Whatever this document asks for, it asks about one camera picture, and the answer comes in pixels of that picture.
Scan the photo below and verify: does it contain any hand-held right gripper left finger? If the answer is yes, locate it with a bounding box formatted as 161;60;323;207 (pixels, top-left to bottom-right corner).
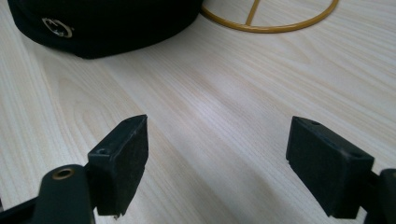
87;114;149;217

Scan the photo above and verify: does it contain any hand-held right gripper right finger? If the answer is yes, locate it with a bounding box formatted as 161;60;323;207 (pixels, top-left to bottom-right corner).
285;116;375;219

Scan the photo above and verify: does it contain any black cap with metal emblem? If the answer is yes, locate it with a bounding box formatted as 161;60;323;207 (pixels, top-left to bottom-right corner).
7;0;205;60

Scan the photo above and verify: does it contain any gold wire ring stand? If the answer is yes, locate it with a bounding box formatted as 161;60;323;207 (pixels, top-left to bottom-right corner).
200;0;340;35

